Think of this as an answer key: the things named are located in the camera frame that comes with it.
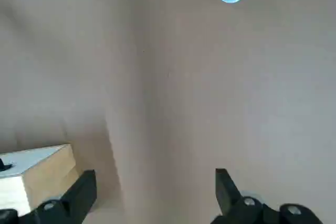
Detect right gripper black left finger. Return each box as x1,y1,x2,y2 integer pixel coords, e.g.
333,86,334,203
0,169,97,224

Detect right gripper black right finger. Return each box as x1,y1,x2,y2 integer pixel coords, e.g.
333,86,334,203
209,167,323,224

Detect wooden cabinet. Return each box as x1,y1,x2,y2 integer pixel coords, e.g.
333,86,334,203
0,144,80,217

